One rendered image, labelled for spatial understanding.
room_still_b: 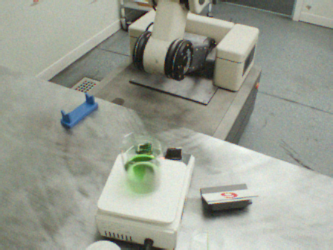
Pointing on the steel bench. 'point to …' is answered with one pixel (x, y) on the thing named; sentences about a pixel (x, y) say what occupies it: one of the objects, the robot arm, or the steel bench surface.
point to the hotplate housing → (142, 235)
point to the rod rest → (79, 111)
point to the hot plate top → (131, 206)
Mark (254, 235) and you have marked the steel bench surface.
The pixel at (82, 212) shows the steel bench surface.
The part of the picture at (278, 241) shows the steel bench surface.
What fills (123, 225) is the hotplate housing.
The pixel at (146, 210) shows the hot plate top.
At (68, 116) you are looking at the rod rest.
